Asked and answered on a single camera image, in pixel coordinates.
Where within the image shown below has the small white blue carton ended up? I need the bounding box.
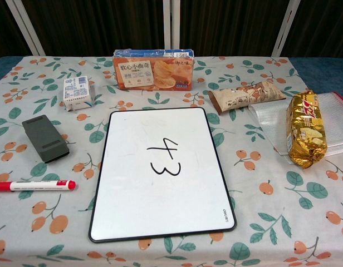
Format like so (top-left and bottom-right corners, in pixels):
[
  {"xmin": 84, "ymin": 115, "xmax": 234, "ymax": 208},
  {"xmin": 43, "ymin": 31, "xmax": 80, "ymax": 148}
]
[{"xmin": 62, "ymin": 76, "xmax": 95, "ymax": 112}]

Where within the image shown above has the white dry-erase board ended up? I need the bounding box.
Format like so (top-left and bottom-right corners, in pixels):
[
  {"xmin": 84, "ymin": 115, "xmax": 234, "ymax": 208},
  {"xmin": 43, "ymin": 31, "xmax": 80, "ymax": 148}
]
[{"xmin": 88, "ymin": 106, "xmax": 237, "ymax": 243}]

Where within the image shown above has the red and white marker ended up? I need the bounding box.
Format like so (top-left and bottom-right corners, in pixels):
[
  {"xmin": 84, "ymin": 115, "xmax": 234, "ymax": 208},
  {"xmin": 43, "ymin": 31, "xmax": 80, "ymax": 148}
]
[{"xmin": 0, "ymin": 180, "xmax": 77, "ymax": 192}]

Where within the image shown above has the orange cookie box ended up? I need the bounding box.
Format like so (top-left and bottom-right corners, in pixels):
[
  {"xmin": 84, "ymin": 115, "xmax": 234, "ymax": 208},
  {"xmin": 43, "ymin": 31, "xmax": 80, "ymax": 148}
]
[{"xmin": 112, "ymin": 48, "xmax": 195, "ymax": 92}]

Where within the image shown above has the brown snack packet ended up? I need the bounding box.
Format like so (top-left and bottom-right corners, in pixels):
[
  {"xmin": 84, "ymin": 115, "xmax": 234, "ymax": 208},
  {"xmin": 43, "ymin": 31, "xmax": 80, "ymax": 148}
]
[{"xmin": 207, "ymin": 81, "xmax": 287, "ymax": 115}]

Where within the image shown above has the floral tablecloth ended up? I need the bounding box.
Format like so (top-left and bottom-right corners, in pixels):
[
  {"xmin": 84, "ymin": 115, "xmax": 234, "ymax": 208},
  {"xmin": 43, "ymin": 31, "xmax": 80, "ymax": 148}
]
[{"xmin": 0, "ymin": 56, "xmax": 343, "ymax": 267}]

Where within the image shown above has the black pleated curtain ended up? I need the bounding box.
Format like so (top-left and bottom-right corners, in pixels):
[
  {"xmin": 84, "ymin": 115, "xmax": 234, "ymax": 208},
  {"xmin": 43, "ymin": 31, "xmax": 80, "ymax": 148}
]
[
  {"xmin": 22, "ymin": 0, "xmax": 164, "ymax": 56},
  {"xmin": 0, "ymin": 0, "xmax": 32, "ymax": 61},
  {"xmin": 179, "ymin": 0, "xmax": 285, "ymax": 57},
  {"xmin": 281, "ymin": 0, "xmax": 343, "ymax": 58}
]

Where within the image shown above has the gold foil snack packet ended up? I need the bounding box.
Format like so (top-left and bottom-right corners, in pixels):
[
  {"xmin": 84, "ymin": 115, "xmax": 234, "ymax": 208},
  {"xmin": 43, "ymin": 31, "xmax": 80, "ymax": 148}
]
[{"xmin": 285, "ymin": 89, "xmax": 328, "ymax": 170}]

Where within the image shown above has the dark grey board eraser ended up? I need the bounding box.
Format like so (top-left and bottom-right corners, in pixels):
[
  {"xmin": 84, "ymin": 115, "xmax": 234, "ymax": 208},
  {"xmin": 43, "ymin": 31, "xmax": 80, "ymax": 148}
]
[{"xmin": 22, "ymin": 114, "xmax": 70, "ymax": 164}]

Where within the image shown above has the clear zip pouch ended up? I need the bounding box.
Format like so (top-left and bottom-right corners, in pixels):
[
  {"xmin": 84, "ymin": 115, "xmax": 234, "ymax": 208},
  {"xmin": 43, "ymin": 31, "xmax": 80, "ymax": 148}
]
[{"xmin": 248, "ymin": 92, "xmax": 343, "ymax": 164}]

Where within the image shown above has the white frame post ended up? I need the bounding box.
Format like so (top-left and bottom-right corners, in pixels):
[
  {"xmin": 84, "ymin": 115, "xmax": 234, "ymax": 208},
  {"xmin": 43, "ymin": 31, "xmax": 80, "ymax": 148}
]
[
  {"xmin": 271, "ymin": 0, "xmax": 300, "ymax": 58},
  {"xmin": 162, "ymin": 0, "xmax": 181, "ymax": 51},
  {"xmin": 6, "ymin": 0, "xmax": 46, "ymax": 56}
]

